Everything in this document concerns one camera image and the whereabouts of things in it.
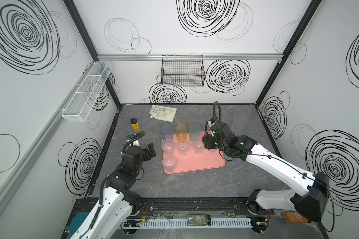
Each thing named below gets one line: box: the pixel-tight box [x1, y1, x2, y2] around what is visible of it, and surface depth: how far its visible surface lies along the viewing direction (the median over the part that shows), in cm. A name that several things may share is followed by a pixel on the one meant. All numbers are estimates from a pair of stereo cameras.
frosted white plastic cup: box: [231, 111, 247, 136], surface depth 105 cm
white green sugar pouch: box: [149, 104, 178, 122], surface depth 114 cm
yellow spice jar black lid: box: [130, 118, 141, 132], surface depth 101 cm
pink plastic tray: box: [162, 130, 226, 175], surface depth 92 cm
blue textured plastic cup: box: [159, 123, 174, 141], surface depth 91 cm
